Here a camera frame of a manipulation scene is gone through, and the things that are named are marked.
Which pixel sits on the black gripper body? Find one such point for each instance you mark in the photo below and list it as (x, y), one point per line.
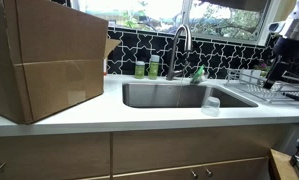
(290, 51)

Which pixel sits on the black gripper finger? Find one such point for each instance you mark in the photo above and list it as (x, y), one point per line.
(275, 75)

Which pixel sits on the clear plastic container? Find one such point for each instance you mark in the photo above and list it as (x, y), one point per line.
(210, 107)

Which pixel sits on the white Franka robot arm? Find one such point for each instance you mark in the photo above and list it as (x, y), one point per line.
(297, 20)

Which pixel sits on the grey utensil caddy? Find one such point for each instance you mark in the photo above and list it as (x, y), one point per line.
(250, 76)

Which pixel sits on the green sponge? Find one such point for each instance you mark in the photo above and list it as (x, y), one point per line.
(198, 74)

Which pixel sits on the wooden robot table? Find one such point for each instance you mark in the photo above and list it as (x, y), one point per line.
(280, 166)

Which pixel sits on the steel gooseneck faucet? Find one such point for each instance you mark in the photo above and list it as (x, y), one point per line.
(188, 40)

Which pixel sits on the metal cabinet knob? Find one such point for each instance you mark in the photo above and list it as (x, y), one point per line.
(194, 173)
(208, 172)

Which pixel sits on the stainless steel sink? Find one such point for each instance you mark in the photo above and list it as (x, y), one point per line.
(155, 95)

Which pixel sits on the tall green soap bottle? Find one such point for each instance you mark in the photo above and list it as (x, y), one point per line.
(153, 68)

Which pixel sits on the kitchen window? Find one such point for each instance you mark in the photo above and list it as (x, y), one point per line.
(155, 13)

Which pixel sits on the short green soap bottle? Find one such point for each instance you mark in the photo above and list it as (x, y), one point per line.
(139, 70)

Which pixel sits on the brown cardboard box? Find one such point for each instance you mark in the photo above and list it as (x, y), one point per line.
(55, 50)

